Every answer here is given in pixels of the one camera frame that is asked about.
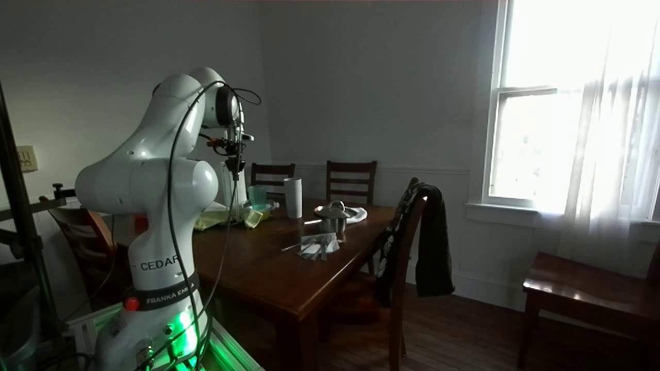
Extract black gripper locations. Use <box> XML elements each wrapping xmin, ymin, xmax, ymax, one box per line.
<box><xmin>221</xmin><ymin>135</ymin><xmax>251</xmax><ymax>168</ymax></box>

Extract wooden dining chair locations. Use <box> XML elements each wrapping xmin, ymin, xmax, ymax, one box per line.
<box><xmin>322</xmin><ymin>175</ymin><xmax>433</xmax><ymax>371</ymax></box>
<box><xmin>249</xmin><ymin>162</ymin><xmax>299</xmax><ymax>209</ymax></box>
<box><xmin>46</xmin><ymin>205</ymin><xmax>152</xmax><ymax>315</ymax></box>
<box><xmin>324</xmin><ymin>159</ymin><xmax>380</xmax><ymax>209</ymax></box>

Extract green cup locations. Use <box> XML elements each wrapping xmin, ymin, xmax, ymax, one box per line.
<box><xmin>245</xmin><ymin>183</ymin><xmax>271</xmax><ymax>210</ymax></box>

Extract yellow-green cloth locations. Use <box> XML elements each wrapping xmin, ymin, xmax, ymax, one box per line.
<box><xmin>193</xmin><ymin>205</ymin><xmax>268</xmax><ymax>234</ymax></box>

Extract white paper towel roll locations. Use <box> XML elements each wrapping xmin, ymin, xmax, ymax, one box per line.
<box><xmin>283</xmin><ymin>178</ymin><xmax>304</xmax><ymax>222</ymax></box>

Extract silver cutlery piece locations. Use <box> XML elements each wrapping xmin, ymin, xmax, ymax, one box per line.
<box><xmin>278</xmin><ymin>239</ymin><xmax>310</xmax><ymax>256</ymax></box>

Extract white paper napkin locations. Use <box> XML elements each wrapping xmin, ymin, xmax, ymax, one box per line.
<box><xmin>294</xmin><ymin>234</ymin><xmax>343</xmax><ymax>264</ymax></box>

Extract black tripod stand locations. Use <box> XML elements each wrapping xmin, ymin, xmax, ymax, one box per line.
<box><xmin>0</xmin><ymin>83</ymin><xmax>78</xmax><ymax>353</ymax></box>

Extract bright dining room window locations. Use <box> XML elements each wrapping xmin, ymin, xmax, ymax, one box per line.
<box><xmin>479</xmin><ymin>0</ymin><xmax>660</xmax><ymax>216</ymax></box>

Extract wooden bench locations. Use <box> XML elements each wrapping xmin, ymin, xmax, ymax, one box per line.
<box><xmin>515</xmin><ymin>250</ymin><xmax>660</xmax><ymax>371</ymax></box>

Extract white sheer curtain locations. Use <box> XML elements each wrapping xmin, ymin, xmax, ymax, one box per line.
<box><xmin>560</xmin><ymin>0</ymin><xmax>660</xmax><ymax>234</ymax></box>

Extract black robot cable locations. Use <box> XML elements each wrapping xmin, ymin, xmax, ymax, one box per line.
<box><xmin>163</xmin><ymin>78</ymin><xmax>248</xmax><ymax>371</ymax></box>

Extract light switch plate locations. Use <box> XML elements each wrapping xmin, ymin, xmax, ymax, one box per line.
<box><xmin>15</xmin><ymin>145</ymin><xmax>42</xmax><ymax>175</ymax></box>

